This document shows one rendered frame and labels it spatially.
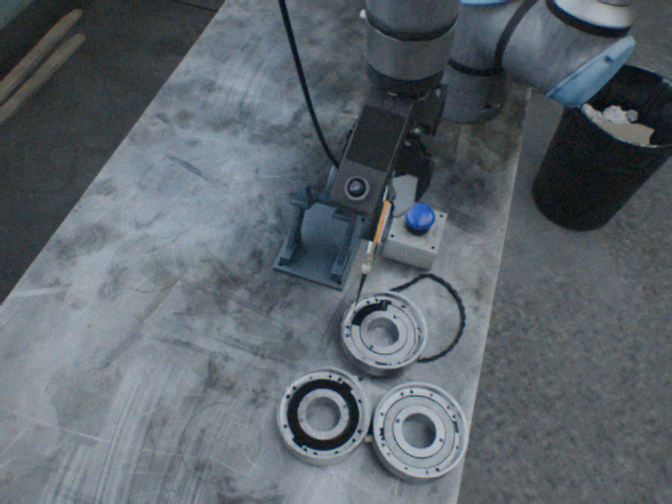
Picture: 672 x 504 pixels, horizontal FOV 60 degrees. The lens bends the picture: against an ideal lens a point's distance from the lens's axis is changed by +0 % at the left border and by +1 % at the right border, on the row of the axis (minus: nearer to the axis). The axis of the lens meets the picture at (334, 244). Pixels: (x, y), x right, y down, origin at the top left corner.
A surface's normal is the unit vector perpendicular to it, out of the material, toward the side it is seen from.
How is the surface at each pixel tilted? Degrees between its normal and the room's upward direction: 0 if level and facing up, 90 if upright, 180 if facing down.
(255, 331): 0
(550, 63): 79
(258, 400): 0
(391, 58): 92
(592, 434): 0
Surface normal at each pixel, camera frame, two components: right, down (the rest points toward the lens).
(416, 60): 0.07, 0.83
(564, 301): 0.06, -0.56
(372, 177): -0.16, -0.06
